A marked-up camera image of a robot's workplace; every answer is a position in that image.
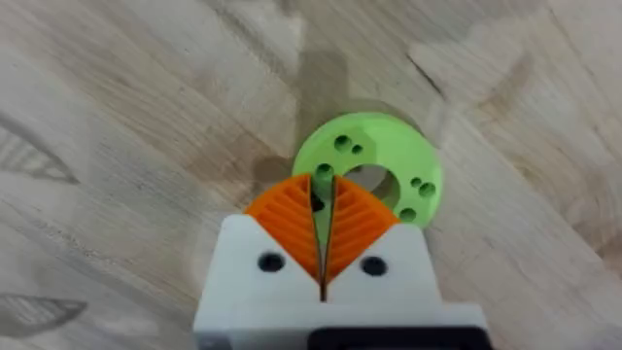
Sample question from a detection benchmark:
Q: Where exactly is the green disc with holes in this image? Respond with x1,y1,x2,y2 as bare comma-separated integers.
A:
292,112,444,254

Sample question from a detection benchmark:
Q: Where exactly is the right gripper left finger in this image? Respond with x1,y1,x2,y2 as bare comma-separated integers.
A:
195,173,324,333

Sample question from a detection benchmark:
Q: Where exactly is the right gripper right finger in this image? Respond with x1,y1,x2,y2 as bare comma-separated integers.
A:
322,174,448,312

